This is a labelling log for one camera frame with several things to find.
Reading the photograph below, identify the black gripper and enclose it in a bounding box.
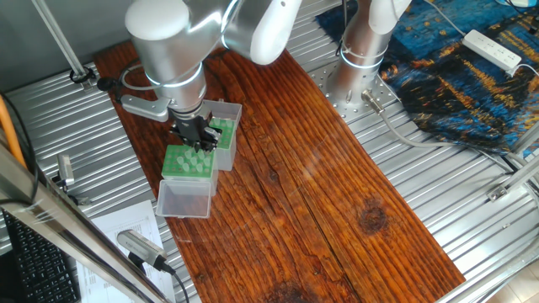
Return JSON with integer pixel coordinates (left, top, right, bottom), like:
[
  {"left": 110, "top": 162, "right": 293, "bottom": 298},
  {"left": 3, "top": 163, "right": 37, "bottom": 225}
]
[{"left": 169, "top": 109, "right": 223, "bottom": 153}]

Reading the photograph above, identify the clear box green tip rack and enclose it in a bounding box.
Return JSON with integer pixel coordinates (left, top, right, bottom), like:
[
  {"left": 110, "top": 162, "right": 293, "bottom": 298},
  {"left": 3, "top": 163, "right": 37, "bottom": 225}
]
[
  {"left": 201, "top": 98, "right": 243, "bottom": 173},
  {"left": 155, "top": 144, "right": 220, "bottom": 220}
]

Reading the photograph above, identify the brown wooden board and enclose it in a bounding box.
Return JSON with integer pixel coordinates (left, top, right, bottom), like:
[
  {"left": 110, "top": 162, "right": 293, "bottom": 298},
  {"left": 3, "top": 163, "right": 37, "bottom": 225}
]
[{"left": 94, "top": 6, "right": 467, "bottom": 303}]

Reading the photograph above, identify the white printed paper sheet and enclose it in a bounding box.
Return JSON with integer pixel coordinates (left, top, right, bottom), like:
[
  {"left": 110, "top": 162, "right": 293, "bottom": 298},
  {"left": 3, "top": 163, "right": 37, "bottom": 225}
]
[{"left": 75, "top": 199, "right": 176, "bottom": 303}]

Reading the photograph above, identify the small grey mounted device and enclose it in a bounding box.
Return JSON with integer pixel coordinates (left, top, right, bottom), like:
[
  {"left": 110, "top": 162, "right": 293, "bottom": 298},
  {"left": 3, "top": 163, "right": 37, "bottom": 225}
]
[{"left": 52, "top": 153, "right": 92, "bottom": 207}]

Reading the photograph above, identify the thin silver rod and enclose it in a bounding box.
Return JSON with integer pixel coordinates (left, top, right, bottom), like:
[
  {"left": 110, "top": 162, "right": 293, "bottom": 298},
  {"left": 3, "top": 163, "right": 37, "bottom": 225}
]
[{"left": 31, "top": 0, "right": 88, "bottom": 80}]

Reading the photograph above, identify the orange tube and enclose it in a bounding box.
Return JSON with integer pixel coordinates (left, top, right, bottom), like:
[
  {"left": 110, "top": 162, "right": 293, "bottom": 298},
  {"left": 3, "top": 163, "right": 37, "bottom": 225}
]
[{"left": 0, "top": 94, "right": 26, "bottom": 169}]

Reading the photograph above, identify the black computer keyboard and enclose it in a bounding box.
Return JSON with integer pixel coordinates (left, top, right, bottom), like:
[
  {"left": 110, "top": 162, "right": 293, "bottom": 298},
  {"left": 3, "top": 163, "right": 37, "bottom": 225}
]
[{"left": 2, "top": 210, "right": 81, "bottom": 303}]

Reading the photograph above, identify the blue painted cloth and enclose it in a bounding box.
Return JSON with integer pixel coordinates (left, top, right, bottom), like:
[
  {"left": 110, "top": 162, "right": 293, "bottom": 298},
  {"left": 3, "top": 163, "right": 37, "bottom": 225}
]
[{"left": 315, "top": 0, "right": 539, "bottom": 155}]

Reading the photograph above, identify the white power strip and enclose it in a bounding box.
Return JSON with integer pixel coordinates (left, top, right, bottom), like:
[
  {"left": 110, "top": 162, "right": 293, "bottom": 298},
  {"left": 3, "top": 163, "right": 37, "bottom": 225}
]
[{"left": 462, "top": 28, "right": 523, "bottom": 72}]

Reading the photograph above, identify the silver camera mount bracket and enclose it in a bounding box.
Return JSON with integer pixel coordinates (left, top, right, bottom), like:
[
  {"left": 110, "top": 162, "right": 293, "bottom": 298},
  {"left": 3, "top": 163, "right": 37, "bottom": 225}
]
[{"left": 119, "top": 93, "right": 173, "bottom": 124}]

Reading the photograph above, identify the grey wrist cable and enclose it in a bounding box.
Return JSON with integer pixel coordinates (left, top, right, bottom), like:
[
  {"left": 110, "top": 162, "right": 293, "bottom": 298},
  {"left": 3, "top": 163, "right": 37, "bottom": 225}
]
[{"left": 119, "top": 62, "right": 159, "bottom": 92}]

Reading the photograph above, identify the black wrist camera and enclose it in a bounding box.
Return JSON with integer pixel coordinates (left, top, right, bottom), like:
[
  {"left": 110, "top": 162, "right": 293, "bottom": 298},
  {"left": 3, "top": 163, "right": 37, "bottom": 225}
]
[{"left": 96, "top": 77, "right": 117, "bottom": 93}]

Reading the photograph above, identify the silver exterior camera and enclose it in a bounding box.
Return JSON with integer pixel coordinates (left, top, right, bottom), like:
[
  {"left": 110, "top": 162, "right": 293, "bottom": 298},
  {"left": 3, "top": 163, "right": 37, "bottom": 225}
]
[{"left": 116, "top": 229, "right": 169, "bottom": 273}]

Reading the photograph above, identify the black exterior camera cable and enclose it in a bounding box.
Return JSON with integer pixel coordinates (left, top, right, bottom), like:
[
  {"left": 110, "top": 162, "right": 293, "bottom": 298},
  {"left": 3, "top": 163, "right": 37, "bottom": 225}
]
[{"left": 162, "top": 260, "right": 191, "bottom": 303}]

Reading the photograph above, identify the black cable loop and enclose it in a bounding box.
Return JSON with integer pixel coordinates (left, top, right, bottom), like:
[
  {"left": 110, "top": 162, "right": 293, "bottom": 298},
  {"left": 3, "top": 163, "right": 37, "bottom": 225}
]
[{"left": 69, "top": 66, "right": 97, "bottom": 84}]

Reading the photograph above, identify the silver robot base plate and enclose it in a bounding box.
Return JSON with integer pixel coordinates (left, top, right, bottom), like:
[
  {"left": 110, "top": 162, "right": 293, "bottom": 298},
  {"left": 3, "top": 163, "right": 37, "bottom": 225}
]
[{"left": 309, "top": 62, "right": 401, "bottom": 125}]

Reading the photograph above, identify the aluminium frame bar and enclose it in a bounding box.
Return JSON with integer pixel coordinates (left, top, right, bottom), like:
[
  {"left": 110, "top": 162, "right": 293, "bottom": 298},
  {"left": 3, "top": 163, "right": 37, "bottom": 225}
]
[{"left": 0, "top": 142, "right": 169, "bottom": 303}]

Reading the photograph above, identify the grey base cable with connector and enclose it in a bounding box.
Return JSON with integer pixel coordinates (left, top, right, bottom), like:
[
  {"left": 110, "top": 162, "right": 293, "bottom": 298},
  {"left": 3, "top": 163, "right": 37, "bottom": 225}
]
[{"left": 360, "top": 88, "right": 523, "bottom": 173}]

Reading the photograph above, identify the black base cable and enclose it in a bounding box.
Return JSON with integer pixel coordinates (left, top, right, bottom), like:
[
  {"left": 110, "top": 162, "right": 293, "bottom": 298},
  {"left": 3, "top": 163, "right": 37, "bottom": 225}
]
[{"left": 335, "top": 0, "right": 353, "bottom": 58}]

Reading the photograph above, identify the white power cable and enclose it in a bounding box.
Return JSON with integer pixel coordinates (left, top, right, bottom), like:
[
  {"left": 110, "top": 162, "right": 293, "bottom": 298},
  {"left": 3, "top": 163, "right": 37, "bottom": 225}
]
[{"left": 423, "top": 0, "right": 467, "bottom": 37}]

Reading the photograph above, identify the aluminium frame rail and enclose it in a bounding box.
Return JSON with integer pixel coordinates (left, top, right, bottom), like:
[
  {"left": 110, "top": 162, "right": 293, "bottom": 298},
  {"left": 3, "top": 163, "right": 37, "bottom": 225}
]
[{"left": 486, "top": 121, "right": 539, "bottom": 203}]

